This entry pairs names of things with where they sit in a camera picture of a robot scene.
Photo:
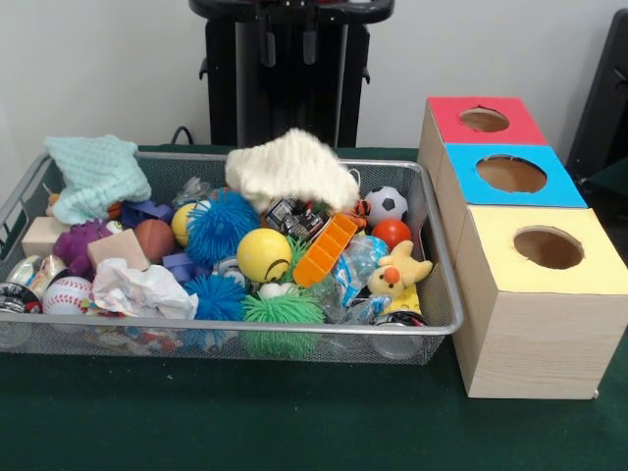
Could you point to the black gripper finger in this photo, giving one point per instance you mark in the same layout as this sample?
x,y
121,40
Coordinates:
x,y
268,46
309,44

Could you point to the cream knitted cloth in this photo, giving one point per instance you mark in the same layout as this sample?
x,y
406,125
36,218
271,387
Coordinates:
x,y
289,167

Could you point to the mint knitted cloth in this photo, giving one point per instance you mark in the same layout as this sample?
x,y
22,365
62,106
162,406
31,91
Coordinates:
x,y
98,176

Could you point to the shallow mesh bin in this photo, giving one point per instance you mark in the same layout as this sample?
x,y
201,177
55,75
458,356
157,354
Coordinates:
x,y
294,343

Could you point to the wooden box with three holes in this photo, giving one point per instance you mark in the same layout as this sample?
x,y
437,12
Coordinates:
x,y
535,343

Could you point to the black white soccer ball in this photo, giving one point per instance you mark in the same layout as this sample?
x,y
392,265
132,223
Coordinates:
x,y
386,206

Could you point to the blue spiky ball with eyes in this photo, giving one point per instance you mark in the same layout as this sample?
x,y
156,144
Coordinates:
x,y
221,228

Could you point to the yellow ball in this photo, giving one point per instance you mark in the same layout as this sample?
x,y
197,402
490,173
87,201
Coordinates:
x,y
262,252

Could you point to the orange plastic brick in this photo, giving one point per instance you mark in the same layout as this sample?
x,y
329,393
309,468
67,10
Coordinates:
x,y
324,250

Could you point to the yellow plush toy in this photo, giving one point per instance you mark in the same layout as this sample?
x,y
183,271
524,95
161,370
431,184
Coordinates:
x,y
397,275

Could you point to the green spiky ball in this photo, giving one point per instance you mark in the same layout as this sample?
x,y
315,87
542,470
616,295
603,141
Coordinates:
x,y
279,311

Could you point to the white crumpled paper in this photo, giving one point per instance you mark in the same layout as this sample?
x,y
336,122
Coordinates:
x,y
142,289

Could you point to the black chair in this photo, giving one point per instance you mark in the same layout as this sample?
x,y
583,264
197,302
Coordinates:
x,y
608,98

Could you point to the white baseball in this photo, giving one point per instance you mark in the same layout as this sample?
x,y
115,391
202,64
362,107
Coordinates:
x,y
66,294

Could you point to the green covered side table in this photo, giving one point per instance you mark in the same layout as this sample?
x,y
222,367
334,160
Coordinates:
x,y
613,181

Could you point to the dark green tablecloth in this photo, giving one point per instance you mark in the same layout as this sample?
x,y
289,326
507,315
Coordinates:
x,y
245,422

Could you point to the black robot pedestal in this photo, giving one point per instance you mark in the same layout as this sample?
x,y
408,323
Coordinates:
x,y
294,98

